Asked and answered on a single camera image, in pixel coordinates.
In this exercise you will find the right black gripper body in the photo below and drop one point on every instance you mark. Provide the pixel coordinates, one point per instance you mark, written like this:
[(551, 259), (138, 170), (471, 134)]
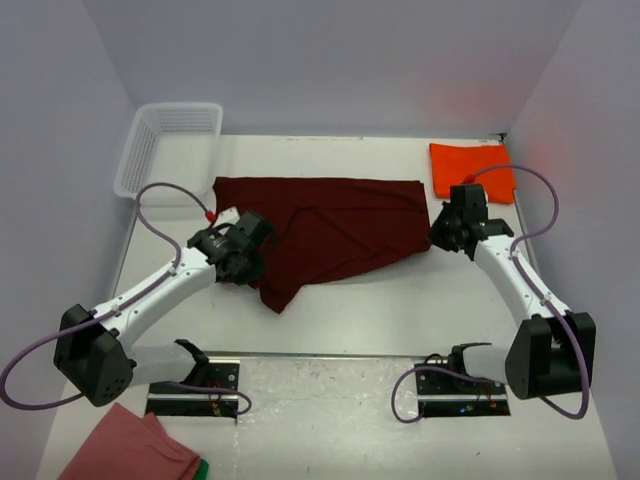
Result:
[(442, 231)]

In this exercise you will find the pink folded t-shirt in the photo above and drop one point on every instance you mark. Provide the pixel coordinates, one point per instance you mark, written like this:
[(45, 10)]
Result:
[(124, 446)]

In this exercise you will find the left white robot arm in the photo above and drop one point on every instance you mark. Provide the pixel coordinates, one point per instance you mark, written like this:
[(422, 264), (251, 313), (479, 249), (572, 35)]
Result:
[(97, 350)]

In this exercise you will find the white plastic basket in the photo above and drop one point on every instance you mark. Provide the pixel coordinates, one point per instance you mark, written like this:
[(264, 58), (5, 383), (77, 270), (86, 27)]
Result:
[(172, 142)]

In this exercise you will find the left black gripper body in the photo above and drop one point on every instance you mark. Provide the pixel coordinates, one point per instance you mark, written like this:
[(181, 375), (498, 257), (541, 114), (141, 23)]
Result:
[(251, 269)]

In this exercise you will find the green cloth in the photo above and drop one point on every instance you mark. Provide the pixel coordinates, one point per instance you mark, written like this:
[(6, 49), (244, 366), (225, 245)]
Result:
[(202, 471)]

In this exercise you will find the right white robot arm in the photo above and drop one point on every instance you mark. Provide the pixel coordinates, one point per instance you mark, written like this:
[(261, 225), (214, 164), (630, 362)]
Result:
[(553, 349)]

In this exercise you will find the folded orange t-shirt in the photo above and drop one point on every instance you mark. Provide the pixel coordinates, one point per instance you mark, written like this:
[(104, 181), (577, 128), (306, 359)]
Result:
[(451, 165)]

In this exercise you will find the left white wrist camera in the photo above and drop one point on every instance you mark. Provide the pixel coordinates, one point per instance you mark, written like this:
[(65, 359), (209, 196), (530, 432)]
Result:
[(228, 216)]

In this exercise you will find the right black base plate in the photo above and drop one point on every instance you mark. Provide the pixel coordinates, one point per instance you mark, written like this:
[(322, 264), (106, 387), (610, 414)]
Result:
[(444, 396)]

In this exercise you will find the dark red t-shirt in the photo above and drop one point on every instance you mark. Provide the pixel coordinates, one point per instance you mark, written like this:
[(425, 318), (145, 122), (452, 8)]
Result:
[(328, 229)]

